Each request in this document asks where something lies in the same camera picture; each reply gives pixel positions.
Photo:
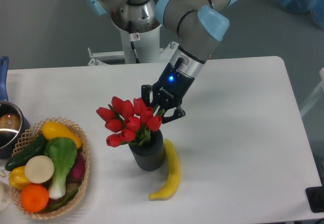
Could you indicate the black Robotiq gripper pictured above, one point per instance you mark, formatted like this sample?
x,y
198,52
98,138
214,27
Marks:
x,y
167,92

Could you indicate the green bok choy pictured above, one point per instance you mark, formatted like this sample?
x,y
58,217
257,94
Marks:
x,y
62,151

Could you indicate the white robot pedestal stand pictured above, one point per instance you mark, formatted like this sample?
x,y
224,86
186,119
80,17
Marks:
x,y
137,48

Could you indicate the yellow squash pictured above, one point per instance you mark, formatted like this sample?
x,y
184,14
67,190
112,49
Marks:
x,y
54,129

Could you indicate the yellow banana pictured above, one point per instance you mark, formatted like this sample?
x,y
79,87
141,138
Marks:
x,y
174,175

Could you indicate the green chili pepper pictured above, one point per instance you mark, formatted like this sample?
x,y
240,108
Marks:
x,y
64,201

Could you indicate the dark grey ribbed vase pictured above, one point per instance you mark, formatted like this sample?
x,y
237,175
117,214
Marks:
x,y
152,156

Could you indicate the purple sweet potato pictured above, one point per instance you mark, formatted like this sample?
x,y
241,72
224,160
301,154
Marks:
x,y
78,169

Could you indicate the blue handled saucepan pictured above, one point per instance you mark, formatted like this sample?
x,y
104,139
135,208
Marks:
x,y
13,122

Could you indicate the red tulip bouquet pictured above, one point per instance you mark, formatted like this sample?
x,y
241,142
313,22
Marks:
x,y
131,122

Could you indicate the black device at edge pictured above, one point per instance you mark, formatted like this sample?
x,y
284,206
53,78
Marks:
x,y
315,198

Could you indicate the yellow bell pepper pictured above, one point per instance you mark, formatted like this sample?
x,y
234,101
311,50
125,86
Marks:
x,y
18,179

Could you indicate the orange fruit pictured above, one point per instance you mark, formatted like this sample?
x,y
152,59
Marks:
x,y
34,198

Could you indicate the green cucumber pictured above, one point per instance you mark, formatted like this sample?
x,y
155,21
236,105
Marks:
x,y
35,148

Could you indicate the white round radish slice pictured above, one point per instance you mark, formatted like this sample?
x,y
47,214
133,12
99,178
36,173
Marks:
x,y
39,169

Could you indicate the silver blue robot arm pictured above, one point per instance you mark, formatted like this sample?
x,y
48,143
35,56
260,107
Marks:
x,y
198,23

